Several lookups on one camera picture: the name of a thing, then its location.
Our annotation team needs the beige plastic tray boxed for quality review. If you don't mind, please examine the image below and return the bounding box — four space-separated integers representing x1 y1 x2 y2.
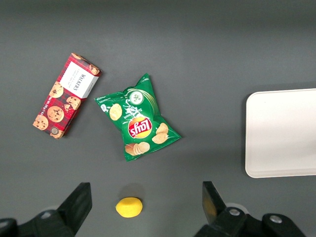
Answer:
244 88 316 179

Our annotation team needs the green chips bag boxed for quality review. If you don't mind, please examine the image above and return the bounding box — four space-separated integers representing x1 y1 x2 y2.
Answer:
93 73 182 162

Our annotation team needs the red cookie box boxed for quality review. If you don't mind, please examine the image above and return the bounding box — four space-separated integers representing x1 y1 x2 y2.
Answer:
32 52 103 140

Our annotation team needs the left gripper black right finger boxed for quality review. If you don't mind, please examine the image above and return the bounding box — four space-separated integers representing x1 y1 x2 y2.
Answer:
194 181 308 237

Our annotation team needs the yellow lemon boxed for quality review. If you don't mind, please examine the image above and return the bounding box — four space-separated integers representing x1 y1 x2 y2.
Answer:
115 197 144 219

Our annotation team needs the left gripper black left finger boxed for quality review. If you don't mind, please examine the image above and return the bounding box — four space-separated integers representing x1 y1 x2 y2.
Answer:
0 182 93 237

